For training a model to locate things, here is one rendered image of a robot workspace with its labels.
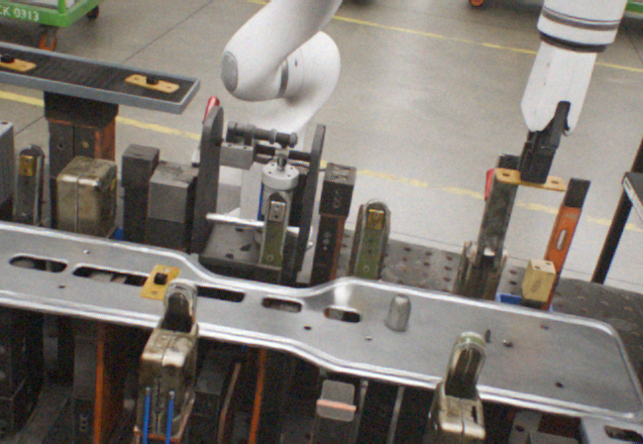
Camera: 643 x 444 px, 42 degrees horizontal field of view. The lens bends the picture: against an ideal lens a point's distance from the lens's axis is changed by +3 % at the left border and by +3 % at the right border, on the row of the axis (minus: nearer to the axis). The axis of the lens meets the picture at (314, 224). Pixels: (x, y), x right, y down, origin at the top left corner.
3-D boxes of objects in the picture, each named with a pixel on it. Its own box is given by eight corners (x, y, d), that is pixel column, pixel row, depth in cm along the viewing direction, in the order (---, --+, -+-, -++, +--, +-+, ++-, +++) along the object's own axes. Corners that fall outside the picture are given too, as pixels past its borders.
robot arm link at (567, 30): (538, -4, 98) (530, 22, 99) (549, 15, 90) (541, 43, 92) (610, 6, 98) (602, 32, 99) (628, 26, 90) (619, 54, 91)
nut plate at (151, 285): (165, 301, 113) (165, 293, 113) (138, 296, 113) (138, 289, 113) (181, 270, 121) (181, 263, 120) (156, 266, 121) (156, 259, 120)
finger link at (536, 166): (533, 128, 100) (518, 177, 103) (536, 138, 97) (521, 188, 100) (560, 132, 99) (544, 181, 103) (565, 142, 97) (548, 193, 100)
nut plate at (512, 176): (496, 181, 102) (499, 172, 102) (494, 168, 105) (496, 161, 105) (566, 192, 102) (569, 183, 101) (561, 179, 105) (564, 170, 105)
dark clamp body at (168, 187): (122, 382, 143) (130, 183, 125) (145, 336, 155) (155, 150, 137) (183, 391, 143) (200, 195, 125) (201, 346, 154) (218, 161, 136)
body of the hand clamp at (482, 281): (422, 434, 141) (467, 258, 125) (421, 406, 147) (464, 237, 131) (457, 440, 141) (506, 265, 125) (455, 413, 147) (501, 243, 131)
